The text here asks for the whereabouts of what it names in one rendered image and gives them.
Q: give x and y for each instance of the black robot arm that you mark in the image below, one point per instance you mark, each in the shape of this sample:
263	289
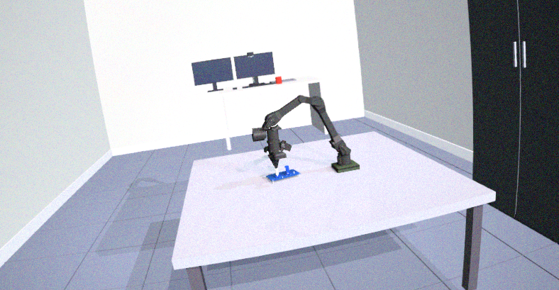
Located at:
318	103

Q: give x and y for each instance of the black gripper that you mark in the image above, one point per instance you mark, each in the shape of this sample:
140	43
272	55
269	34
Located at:
274	152

